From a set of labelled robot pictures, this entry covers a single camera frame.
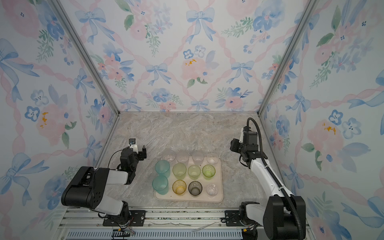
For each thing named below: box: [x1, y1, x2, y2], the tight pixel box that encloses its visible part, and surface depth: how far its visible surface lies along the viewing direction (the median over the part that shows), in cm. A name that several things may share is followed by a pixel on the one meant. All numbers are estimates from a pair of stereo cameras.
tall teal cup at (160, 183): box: [152, 175, 169, 195], surface depth 83 cm
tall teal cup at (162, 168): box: [155, 160, 171, 178], surface depth 86 cm
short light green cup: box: [187, 164, 201, 180], surface depth 85 cm
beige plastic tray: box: [154, 156, 224, 203], surface depth 84 cm
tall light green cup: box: [172, 162, 187, 180], surface depth 86 cm
